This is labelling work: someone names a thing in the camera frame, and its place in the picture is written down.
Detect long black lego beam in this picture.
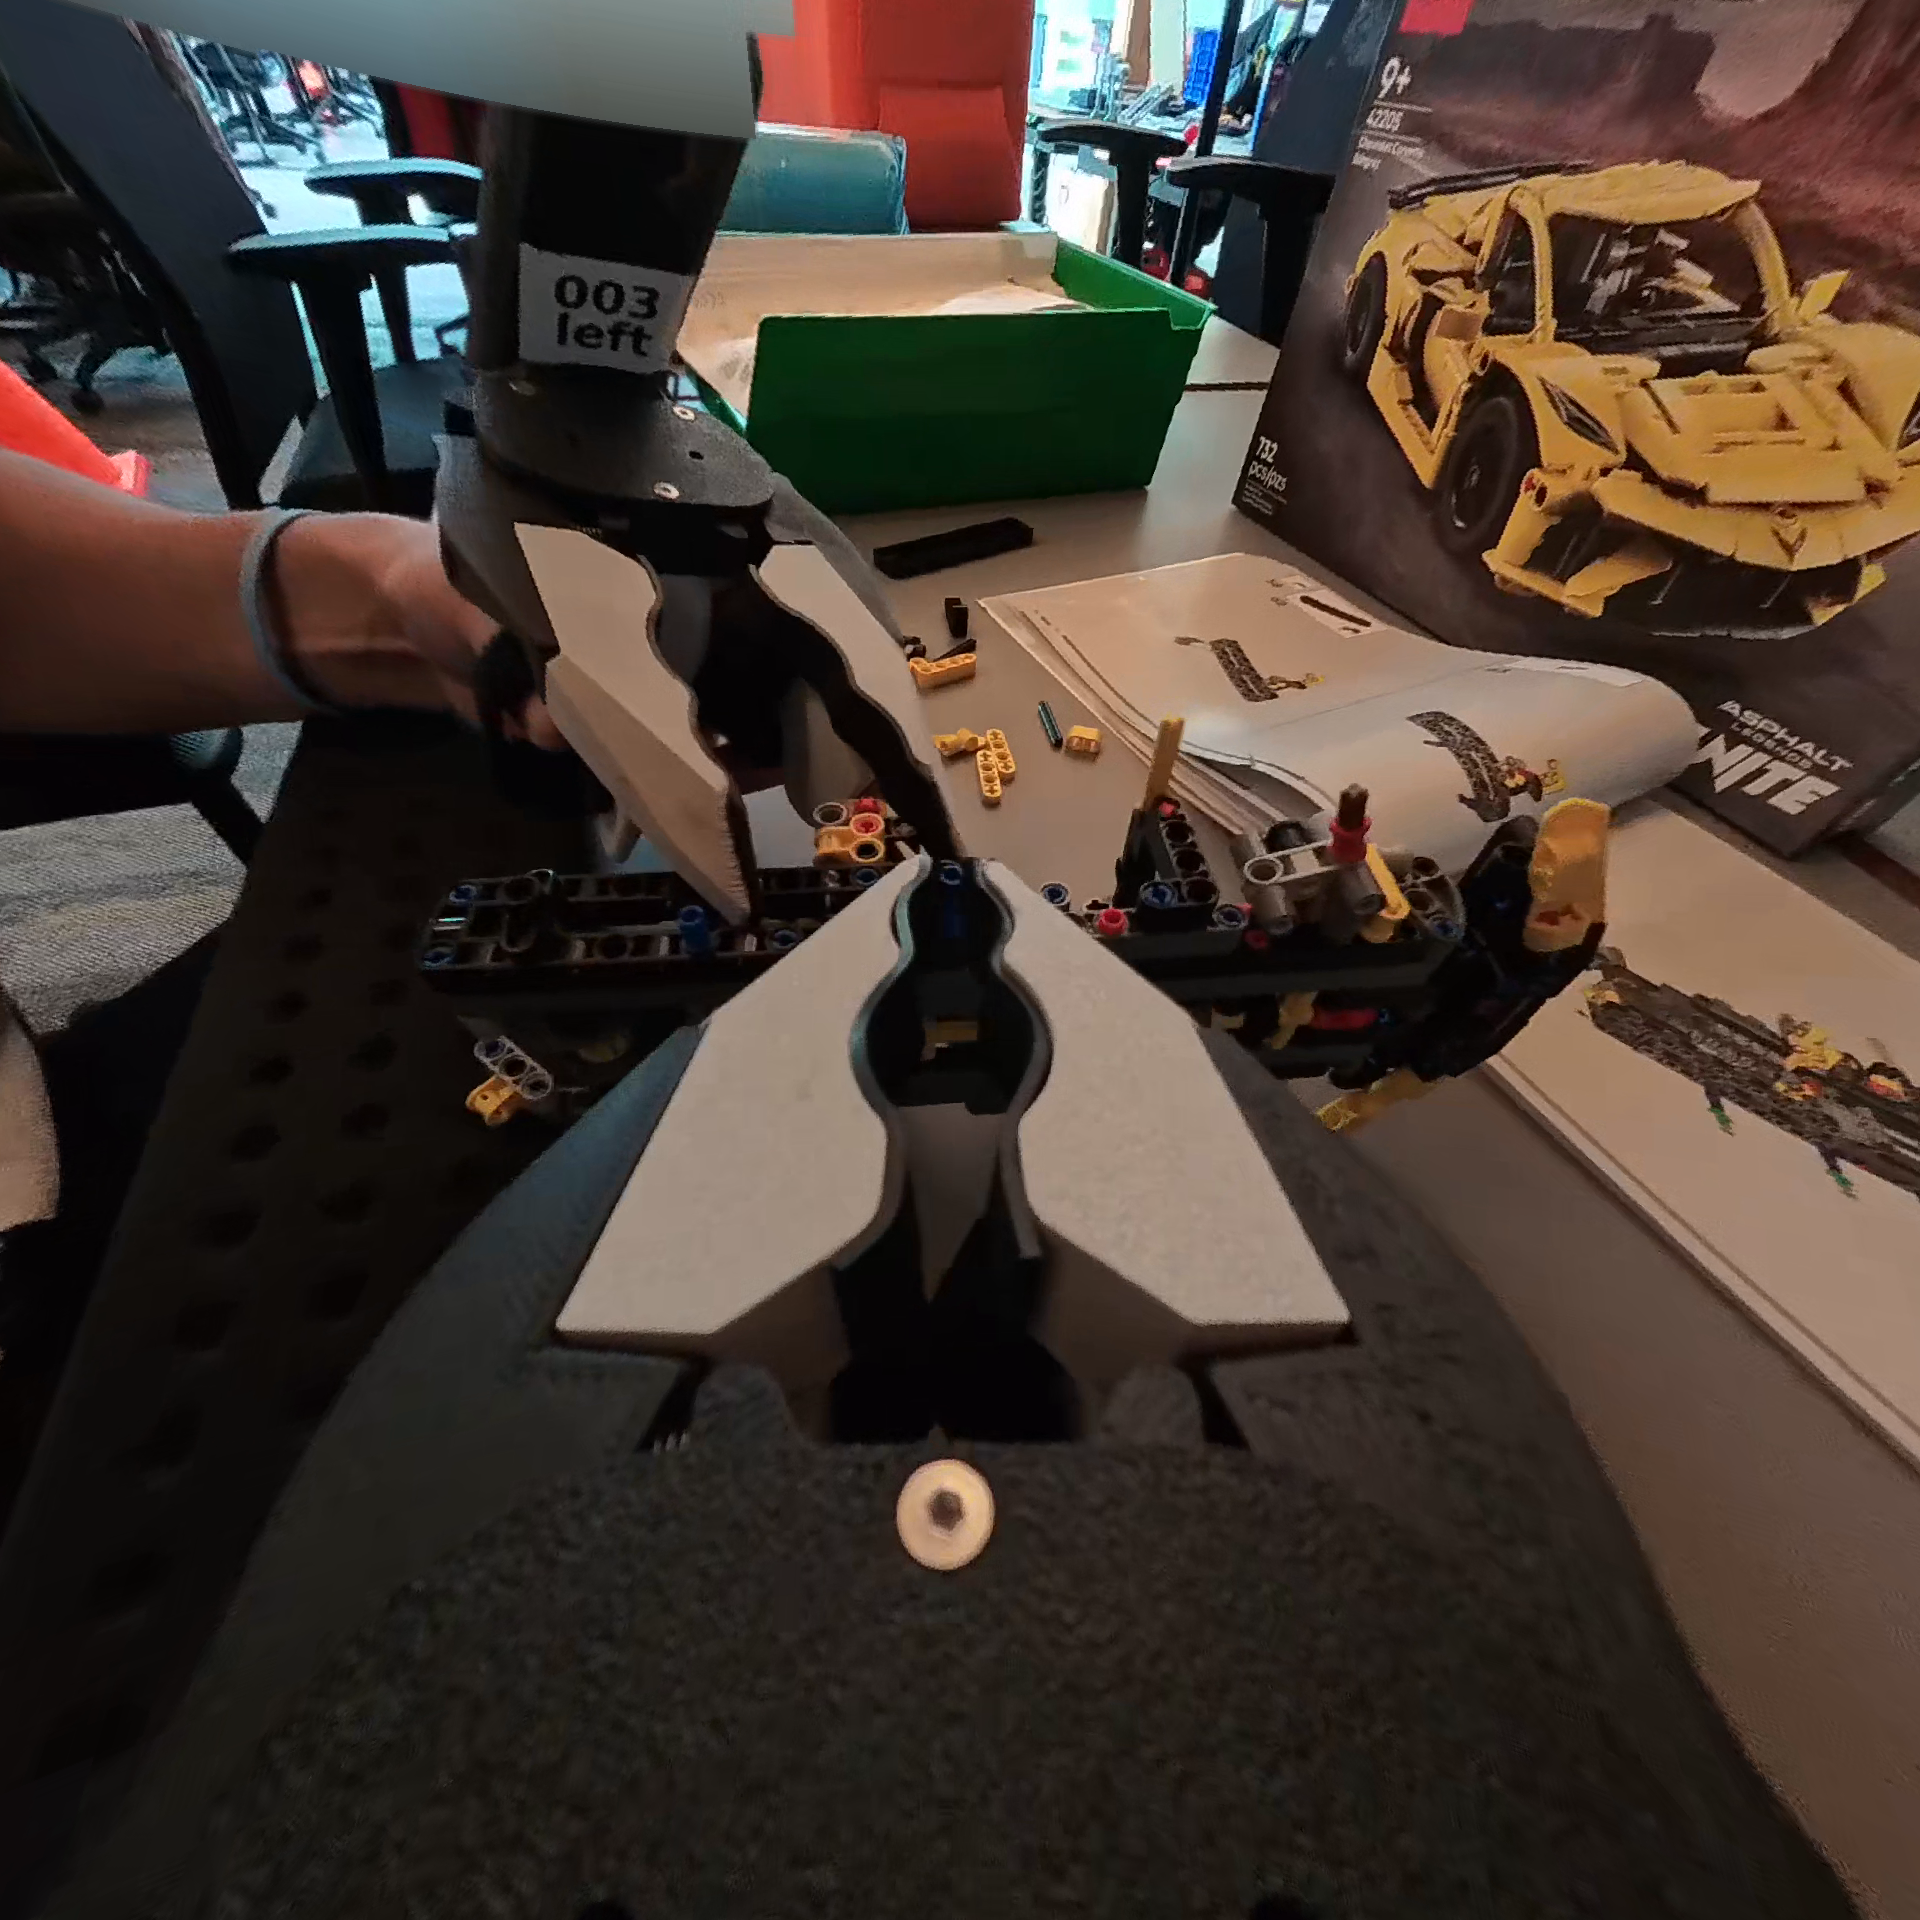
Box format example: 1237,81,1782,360
874,518,1038,580

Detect black yellow lego car chassis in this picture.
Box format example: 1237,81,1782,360
415,719,1613,1143

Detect person's left forearm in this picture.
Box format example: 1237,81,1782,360
0,441,301,736

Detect blue wristband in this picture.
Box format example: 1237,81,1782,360
237,508,327,721

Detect green plastic bin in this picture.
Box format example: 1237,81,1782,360
680,240,1215,520

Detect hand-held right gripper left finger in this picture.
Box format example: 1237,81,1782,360
555,858,946,1402

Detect orange traffic cone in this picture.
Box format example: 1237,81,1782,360
0,360,154,496

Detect yellow car picture cardboard box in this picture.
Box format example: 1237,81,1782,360
1231,0,1920,859

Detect person's left hand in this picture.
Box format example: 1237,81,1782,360
298,514,565,750

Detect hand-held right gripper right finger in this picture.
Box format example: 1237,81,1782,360
964,858,1356,1402

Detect open instruction booklet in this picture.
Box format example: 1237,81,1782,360
978,552,1920,1470

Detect white paper sheets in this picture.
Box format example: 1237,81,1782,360
674,225,1086,394

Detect teal cushion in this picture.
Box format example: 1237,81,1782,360
726,128,912,235

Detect black office chair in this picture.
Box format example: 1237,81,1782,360
1031,116,1339,350
0,47,496,520

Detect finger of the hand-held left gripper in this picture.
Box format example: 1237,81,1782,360
514,522,759,923
749,488,970,868

